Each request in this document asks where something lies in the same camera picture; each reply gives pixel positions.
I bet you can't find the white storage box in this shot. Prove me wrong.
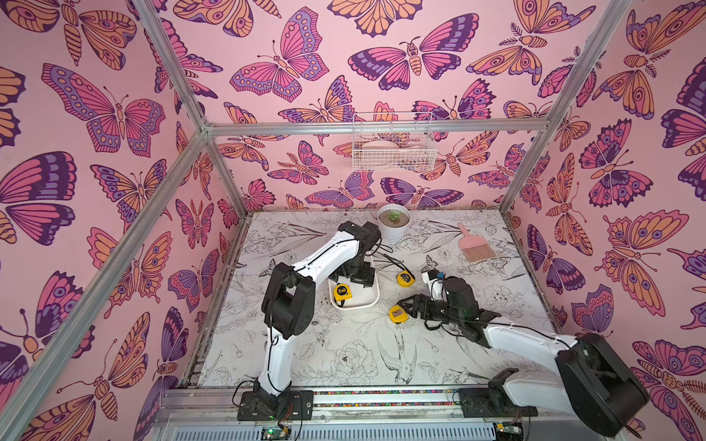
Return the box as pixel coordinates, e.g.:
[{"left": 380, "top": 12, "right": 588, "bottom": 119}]
[{"left": 327, "top": 262, "right": 381, "bottom": 311}]

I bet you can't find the small yellow tape measure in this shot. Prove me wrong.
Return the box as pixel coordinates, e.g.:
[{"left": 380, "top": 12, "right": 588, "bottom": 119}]
[{"left": 333, "top": 283, "right": 353, "bottom": 308}]

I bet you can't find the yellow tape measure with clip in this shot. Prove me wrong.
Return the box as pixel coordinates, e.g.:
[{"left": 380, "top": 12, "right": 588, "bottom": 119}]
[{"left": 388, "top": 305, "right": 409, "bottom": 325}]

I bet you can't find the yellow tape measure round label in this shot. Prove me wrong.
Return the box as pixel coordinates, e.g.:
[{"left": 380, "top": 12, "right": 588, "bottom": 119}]
[{"left": 382, "top": 253, "right": 416, "bottom": 288}]

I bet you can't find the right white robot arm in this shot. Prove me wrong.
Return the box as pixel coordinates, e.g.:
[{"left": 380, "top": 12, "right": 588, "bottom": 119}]
[{"left": 397, "top": 272, "right": 650, "bottom": 437}]

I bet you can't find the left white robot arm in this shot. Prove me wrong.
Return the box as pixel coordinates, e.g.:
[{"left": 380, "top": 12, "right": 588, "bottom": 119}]
[{"left": 253, "top": 222, "right": 382, "bottom": 409}]

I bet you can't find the white plant pot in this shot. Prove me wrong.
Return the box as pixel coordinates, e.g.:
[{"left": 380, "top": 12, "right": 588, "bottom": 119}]
[{"left": 377, "top": 203, "right": 411, "bottom": 244}]

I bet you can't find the pink brush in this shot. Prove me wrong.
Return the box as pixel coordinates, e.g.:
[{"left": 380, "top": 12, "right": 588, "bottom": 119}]
[{"left": 458, "top": 223, "right": 496, "bottom": 263}]

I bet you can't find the green circuit board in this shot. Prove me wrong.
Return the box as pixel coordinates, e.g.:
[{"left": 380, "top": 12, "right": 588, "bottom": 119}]
[{"left": 260, "top": 426, "right": 292, "bottom": 441}]

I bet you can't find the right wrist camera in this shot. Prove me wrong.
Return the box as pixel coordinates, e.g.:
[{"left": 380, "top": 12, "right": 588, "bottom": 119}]
[{"left": 428, "top": 271, "right": 446, "bottom": 301}]

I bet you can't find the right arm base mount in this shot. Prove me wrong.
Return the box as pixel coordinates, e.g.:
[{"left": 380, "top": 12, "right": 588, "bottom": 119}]
[{"left": 457, "top": 367, "right": 539, "bottom": 418}]

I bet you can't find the white wire basket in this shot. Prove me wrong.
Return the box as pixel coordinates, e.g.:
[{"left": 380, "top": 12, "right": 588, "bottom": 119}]
[{"left": 350, "top": 119, "right": 438, "bottom": 174}]

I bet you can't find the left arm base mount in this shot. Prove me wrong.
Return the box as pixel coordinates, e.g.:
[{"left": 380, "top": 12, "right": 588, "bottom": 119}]
[{"left": 237, "top": 380, "right": 314, "bottom": 421}]

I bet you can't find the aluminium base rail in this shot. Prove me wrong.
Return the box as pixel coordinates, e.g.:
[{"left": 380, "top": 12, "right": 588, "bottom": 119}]
[{"left": 148, "top": 382, "right": 624, "bottom": 441}]

